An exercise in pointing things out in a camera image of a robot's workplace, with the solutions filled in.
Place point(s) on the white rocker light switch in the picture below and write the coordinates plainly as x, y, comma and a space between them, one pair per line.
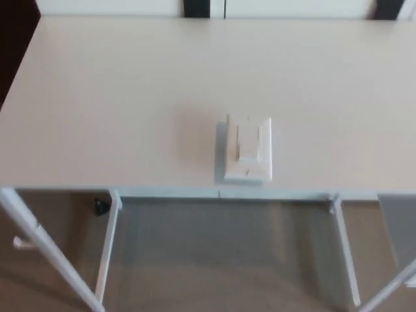
248, 146

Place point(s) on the white leg peg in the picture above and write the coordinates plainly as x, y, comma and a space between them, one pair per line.
21, 243

